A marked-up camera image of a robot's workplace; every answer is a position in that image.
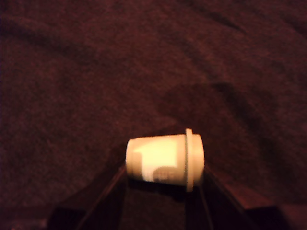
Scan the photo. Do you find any white coffee capsule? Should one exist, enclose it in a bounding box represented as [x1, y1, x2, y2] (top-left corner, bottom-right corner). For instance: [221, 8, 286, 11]
[125, 128, 205, 193]

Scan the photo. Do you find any dark brown fleece blanket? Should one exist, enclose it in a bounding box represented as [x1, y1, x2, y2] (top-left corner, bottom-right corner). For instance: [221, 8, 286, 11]
[0, 0, 307, 230]

